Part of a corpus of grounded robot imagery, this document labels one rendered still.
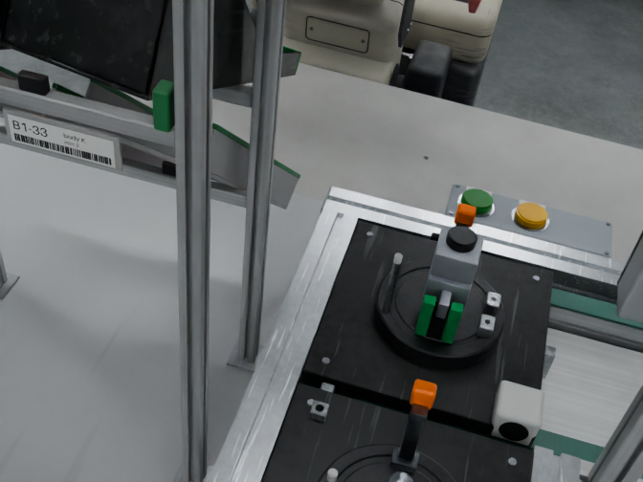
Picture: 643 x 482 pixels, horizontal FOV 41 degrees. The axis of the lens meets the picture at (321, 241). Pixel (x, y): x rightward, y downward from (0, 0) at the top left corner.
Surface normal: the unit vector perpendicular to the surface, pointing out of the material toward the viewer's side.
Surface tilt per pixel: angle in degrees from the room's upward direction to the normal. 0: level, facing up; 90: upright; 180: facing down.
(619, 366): 0
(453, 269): 90
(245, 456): 0
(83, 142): 90
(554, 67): 0
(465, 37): 90
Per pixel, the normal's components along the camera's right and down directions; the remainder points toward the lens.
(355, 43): -0.29, 0.74
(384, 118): 0.10, -0.71
